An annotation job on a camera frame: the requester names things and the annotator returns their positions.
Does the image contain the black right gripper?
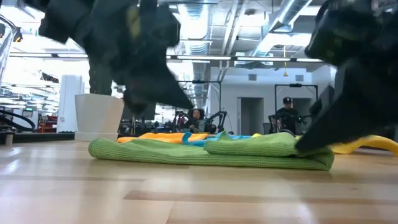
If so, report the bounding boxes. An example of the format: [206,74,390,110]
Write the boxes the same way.
[294,0,398,153]

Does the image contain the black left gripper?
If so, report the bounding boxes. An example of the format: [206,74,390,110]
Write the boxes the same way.
[83,0,194,114]

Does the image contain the yellow microfiber towel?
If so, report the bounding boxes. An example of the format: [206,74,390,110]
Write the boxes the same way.
[251,133,398,157]

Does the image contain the orange microfiber towel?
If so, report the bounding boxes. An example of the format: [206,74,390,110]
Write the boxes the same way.
[117,132,210,144]

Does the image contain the blue microfiber towel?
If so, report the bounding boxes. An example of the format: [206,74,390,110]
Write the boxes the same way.
[182,130,252,147]

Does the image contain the green microfiber towel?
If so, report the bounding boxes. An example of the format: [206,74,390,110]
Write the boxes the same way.
[88,131,335,171]

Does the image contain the black monitor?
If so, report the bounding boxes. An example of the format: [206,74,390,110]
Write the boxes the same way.
[121,102,157,123]

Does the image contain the person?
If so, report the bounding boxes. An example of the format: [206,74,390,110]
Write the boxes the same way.
[273,96,301,135]
[185,108,217,134]

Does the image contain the dark green cactus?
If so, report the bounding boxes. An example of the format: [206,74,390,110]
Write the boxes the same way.
[88,57,113,96]

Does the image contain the white hexagonal plant pot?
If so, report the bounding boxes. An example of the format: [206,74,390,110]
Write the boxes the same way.
[74,93,125,142]

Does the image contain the background robot workstation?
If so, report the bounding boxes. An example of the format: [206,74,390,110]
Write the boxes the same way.
[177,80,234,134]
[269,83,320,134]

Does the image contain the white pillar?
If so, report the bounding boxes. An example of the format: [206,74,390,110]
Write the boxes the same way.
[57,73,85,133]

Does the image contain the dark doorway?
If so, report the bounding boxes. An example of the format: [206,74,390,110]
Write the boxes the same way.
[238,96,264,135]

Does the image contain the red tool cart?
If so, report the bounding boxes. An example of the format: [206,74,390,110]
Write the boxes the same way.
[37,114,58,133]

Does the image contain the clear plastic bin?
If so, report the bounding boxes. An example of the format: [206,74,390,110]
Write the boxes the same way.
[0,14,19,86]

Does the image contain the silver round air duct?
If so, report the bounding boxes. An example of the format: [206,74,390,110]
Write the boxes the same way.
[248,0,313,57]
[177,0,213,56]

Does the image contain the yellow hanging cord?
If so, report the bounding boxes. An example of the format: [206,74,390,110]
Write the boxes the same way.
[282,45,289,77]

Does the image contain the black aluminium table frame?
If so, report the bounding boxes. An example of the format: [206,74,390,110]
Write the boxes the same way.
[0,132,75,144]

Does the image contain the black hose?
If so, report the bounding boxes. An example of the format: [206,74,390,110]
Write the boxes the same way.
[0,108,37,132]

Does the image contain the black hanging cable reel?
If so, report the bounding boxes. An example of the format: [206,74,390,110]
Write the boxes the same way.
[12,26,24,43]

